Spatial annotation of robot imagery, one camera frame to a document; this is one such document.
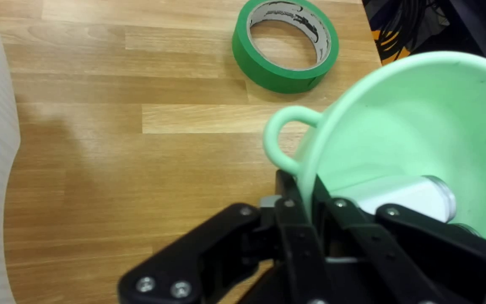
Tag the green tape roll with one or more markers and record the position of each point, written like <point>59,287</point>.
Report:
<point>264,70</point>

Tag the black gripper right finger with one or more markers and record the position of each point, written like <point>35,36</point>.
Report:
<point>399,259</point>

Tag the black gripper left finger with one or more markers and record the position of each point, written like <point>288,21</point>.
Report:
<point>293,254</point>

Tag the light-green plastic bowl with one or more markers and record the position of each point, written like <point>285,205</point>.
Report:
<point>421,124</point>

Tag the small white rounded adapter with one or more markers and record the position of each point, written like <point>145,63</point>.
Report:
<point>416,196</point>

